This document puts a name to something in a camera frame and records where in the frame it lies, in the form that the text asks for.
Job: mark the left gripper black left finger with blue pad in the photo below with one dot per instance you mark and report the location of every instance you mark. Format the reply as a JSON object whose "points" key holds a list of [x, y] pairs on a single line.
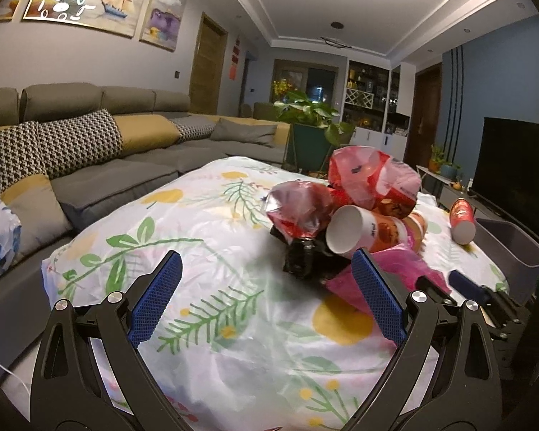
{"points": [[68, 391]]}

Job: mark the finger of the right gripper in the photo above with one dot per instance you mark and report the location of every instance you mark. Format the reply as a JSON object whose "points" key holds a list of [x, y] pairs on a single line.
{"points": [[467, 288]]}

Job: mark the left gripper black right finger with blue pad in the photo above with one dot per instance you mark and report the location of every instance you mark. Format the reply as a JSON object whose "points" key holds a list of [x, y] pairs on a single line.
{"points": [[455, 388]]}

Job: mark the red paper cup gold text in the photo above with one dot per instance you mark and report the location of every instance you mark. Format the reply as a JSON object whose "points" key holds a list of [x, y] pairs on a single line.
{"points": [[462, 222]]}

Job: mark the orange white paper cup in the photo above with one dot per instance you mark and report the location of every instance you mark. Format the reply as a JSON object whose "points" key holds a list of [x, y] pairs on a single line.
{"points": [[352, 228]]}

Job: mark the black plastic trash bag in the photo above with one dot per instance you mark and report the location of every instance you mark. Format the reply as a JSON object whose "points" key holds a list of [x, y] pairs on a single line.
{"points": [[310, 259]]}

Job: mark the grey trash bin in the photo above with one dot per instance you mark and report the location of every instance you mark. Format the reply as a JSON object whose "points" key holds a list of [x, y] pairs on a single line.
{"points": [[514, 252]]}

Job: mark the black television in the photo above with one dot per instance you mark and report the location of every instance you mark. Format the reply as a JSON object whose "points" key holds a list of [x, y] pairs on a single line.
{"points": [[507, 171]]}

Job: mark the small white side table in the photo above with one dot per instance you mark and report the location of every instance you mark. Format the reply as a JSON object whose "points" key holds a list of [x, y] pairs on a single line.
{"points": [[425, 172]]}

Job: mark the floral white table cloth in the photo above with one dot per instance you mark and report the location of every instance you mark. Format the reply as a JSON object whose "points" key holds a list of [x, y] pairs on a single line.
{"points": [[242, 345]]}

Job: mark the red clear plastic bag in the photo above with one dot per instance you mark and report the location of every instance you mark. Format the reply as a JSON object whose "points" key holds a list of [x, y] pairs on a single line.
{"points": [[374, 180]]}

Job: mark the dark brown door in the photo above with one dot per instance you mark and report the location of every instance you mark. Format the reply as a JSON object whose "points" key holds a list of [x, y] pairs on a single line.
{"points": [[425, 116]]}

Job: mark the grey sectional sofa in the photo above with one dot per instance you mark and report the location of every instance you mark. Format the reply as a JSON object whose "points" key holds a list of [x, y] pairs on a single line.
{"points": [[94, 192]]}

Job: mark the red translucent bag left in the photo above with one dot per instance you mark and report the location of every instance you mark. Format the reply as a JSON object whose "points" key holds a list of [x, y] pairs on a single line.
{"points": [[299, 209]]}

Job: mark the display shelf cabinet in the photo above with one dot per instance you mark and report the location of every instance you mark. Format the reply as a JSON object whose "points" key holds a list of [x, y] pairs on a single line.
{"points": [[371, 97]]}

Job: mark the potted plant green planter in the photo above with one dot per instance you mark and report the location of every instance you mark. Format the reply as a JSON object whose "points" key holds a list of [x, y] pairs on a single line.
{"points": [[315, 131]]}

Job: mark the houndstooth pillow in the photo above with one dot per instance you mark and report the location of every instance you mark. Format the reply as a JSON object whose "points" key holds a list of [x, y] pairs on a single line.
{"points": [[59, 148]]}

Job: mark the yellow cushion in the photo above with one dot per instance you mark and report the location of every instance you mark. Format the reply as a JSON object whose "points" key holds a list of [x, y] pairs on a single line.
{"points": [[145, 132]]}

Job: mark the wooden door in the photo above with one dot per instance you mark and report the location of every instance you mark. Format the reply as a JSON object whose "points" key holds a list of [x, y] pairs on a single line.
{"points": [[208, 64]]}

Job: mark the purple painting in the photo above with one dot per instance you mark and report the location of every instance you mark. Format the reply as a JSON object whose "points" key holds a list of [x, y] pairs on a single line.
{"points": [[162, 23]]}

